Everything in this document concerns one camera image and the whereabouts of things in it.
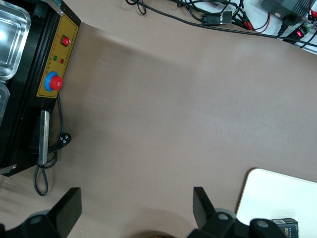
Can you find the small black box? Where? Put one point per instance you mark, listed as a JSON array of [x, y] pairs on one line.
[[289, 228]]

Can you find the black tray sealing machine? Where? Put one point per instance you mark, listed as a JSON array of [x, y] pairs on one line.
[[32, 99]]

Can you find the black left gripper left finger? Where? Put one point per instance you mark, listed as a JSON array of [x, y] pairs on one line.
[[67, 210]]

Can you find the steel food container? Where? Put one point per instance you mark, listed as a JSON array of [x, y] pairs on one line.
[[12, 37]]

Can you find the beige plastic tray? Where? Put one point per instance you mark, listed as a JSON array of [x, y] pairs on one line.
[[272, 196]]

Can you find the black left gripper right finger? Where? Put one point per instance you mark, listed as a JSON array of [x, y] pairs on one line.
[[205, 218]]

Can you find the black power plug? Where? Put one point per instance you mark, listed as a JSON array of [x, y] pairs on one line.
[[288, 22]]

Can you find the black serial connector plug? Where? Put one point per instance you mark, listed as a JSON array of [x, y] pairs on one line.
[[215, 18]]

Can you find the black power adapter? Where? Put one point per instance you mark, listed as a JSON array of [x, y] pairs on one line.
[[284, 6]]

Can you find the clear plastic food container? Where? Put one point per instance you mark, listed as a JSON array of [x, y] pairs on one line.
[[3, 99]]

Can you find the red lit electronic module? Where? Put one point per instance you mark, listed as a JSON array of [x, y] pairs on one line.
[[300, 33]]

